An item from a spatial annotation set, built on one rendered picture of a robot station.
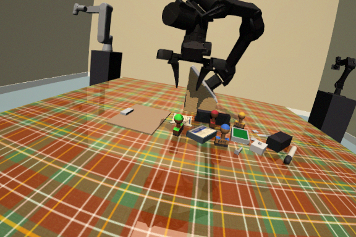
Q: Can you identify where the red hand stamp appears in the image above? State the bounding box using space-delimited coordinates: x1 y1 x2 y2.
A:
209 110 219 129

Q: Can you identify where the cream and blue stamp pad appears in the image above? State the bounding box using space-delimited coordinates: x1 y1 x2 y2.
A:
186 125 218 144

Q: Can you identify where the brown clipboard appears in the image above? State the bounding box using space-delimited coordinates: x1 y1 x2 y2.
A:
105 104 171 135

